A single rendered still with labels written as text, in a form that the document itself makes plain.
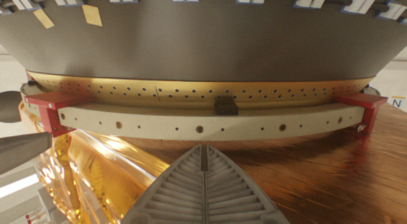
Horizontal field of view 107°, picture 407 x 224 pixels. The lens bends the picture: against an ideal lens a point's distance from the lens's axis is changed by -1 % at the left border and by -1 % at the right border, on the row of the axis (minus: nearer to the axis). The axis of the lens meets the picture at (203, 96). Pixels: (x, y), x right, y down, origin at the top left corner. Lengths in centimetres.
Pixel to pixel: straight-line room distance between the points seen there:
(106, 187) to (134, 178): 9
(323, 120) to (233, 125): 20
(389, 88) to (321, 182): 558
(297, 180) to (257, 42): 22
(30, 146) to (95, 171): 30
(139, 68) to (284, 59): 25
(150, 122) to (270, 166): 22
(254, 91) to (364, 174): 22
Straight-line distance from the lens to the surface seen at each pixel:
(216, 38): 25
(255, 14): 25
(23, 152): 25
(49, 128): 48
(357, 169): 39
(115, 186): 47
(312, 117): 38
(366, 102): 51
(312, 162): 36
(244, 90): 31
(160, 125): 30
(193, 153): 16
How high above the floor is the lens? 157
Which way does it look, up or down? 14 degrees up
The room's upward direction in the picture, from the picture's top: 179 degrees counter-clockwise
